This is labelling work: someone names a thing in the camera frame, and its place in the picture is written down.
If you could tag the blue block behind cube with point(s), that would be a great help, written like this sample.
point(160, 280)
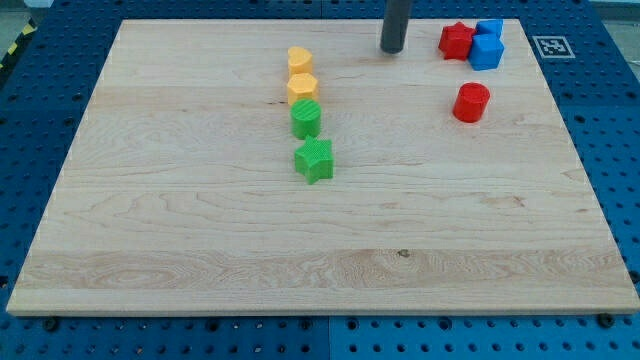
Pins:
point(490, 26)

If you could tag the green star block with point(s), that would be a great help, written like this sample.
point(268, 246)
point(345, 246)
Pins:
point(314, 159)

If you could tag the green cylinder block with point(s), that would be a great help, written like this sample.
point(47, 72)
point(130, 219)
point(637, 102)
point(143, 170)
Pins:
point(305, 118)

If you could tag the yellow hexagon block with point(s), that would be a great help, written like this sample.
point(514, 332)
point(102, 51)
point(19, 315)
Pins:
point(302, 86)

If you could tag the yellow heart block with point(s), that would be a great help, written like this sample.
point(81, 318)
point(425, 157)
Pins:
point(300, 60)

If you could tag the wooden board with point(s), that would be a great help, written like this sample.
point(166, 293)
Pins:
point(179, 195)

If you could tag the red cylinder block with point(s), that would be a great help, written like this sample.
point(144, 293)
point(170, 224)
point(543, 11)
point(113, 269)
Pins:
point(471, 102)

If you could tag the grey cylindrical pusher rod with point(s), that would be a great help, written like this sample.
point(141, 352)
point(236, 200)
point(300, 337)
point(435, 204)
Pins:
point(394, 27)

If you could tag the red star block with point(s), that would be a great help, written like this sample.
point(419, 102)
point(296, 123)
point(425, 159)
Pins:
point(456, 41)

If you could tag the fiducial marker tag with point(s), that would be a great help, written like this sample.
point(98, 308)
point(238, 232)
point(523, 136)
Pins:
point(553, 47)

